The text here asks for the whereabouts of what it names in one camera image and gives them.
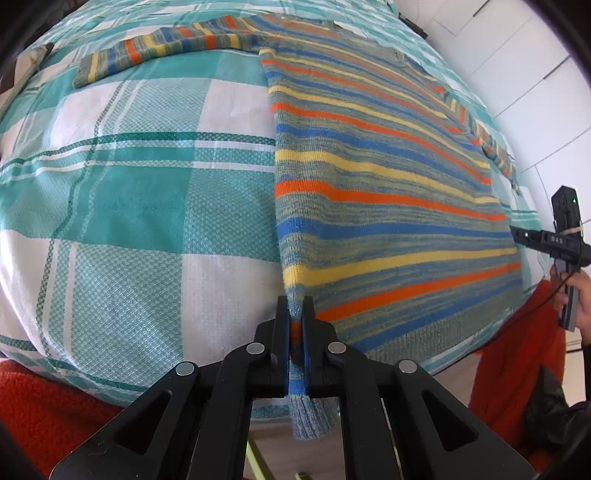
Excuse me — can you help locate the striped knit sweater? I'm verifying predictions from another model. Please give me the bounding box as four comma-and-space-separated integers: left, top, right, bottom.
74, 13, 522, 440

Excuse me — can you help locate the person right hand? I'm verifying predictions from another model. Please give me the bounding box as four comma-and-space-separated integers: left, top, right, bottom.
548, 264, 591, 345

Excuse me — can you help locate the orange fleece garment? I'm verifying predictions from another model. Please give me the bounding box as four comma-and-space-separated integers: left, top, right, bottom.
1, 281, 566, 479

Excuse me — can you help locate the white wardrobe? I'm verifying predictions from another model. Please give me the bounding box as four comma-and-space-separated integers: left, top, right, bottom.
397, 1, 590, 223

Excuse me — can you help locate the teal plaid bedspread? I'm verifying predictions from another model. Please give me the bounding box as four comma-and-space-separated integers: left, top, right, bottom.
1, 1, 549, 405

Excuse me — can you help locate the chevron patterned pillow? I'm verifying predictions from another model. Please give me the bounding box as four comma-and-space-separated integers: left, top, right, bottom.
0, 42, 55, 119

